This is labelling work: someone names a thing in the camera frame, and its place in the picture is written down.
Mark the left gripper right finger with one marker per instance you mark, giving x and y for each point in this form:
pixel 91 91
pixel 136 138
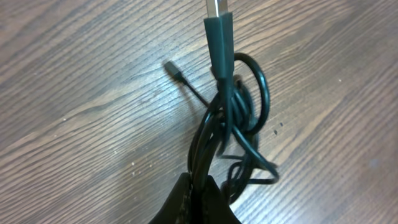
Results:
pixel 214 208

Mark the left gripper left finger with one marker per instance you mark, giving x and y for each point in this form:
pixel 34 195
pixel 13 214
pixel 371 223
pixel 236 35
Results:
pixel 177 207

